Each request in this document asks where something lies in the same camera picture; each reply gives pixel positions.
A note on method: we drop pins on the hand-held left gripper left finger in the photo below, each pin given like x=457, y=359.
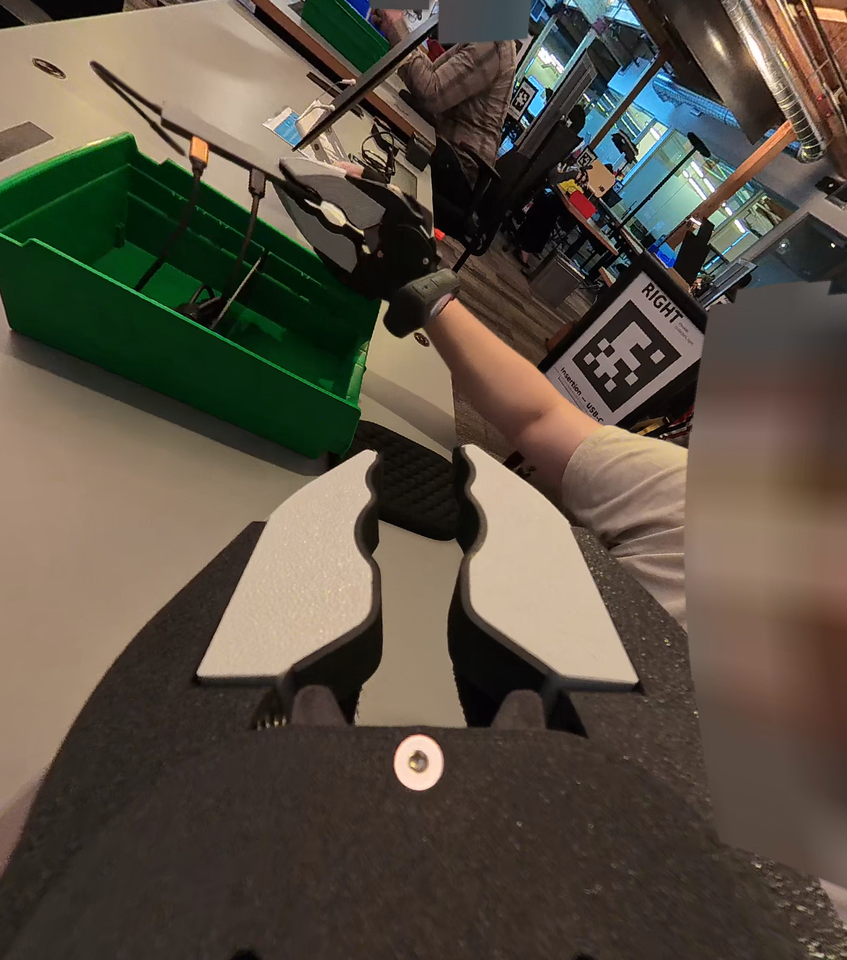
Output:
x=296, y=585

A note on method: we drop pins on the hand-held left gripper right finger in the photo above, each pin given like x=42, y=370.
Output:
x=536, y=585

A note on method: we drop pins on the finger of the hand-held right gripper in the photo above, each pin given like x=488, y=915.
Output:
x=333, y=240
x=326, y=180

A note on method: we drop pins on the dark usb hub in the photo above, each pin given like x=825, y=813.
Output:
x=228, y=146

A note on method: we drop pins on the green plastic bin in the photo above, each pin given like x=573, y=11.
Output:
x=168, y=352

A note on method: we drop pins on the person's right forearm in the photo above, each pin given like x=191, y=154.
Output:
x=506, y=382

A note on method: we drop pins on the blue and white packet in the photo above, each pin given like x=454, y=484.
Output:
x=285, y=127

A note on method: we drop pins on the black office chair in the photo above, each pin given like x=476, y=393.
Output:
x=468, y=195

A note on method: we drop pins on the thin black monitor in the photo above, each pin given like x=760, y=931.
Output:
x=363, y=86

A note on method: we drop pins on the person's light shirt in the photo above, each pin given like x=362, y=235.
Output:
x=633, y=510

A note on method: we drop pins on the stack of green bins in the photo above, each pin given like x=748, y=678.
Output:
x=341, y=30

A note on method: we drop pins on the black textured pad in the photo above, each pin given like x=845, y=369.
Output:
x=416, y=487

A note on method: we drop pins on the printed tag sign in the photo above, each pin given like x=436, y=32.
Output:
x=626, y=352

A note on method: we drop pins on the silver ventilation duct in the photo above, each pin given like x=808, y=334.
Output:
x=783, y=82

